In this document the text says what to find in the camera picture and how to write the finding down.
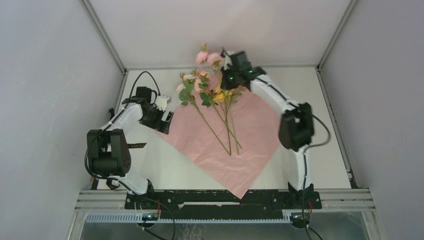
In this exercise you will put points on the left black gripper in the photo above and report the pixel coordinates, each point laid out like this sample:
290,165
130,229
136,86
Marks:
159,125

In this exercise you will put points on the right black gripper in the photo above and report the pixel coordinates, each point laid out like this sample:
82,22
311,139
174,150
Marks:
226,84

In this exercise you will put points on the pink rose stem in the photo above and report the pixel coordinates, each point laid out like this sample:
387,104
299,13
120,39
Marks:
213,60

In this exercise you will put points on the pink wrapping paper sheet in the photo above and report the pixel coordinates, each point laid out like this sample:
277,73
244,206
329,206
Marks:
256,127

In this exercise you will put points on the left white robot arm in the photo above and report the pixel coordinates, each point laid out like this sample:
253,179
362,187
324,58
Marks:
108,157

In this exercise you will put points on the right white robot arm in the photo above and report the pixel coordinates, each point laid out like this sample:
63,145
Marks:
299,129

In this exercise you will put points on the yellow rose stem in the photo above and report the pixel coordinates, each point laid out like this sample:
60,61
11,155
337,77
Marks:
225,100

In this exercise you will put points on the white rose stem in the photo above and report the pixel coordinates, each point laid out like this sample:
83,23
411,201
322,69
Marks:
194,90

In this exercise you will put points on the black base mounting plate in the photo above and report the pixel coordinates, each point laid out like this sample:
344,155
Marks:
222,203

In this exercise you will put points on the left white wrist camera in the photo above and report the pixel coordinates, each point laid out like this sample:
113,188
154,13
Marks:
162,101

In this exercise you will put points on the white slotted cable duct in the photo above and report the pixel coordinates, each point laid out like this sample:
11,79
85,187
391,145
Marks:
127,217

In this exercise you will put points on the aluminium frame rail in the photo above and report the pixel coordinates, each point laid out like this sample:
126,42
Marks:
324,200

